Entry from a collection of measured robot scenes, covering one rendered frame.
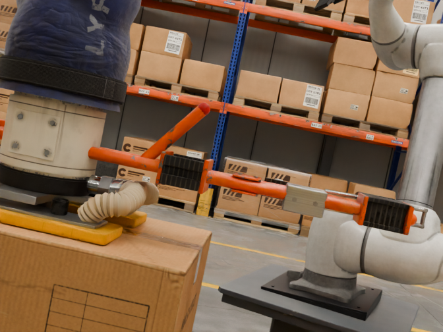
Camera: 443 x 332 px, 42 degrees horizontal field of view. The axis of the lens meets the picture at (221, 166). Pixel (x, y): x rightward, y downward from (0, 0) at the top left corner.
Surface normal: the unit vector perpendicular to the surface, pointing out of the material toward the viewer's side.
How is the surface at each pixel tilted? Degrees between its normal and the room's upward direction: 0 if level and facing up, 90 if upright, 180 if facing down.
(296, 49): 90
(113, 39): 75
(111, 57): 84
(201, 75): 89
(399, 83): 87
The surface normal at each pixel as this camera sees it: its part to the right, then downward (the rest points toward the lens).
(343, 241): -0.45, -0.05
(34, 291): -0.08, 0.04
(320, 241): -0.66, -0.07
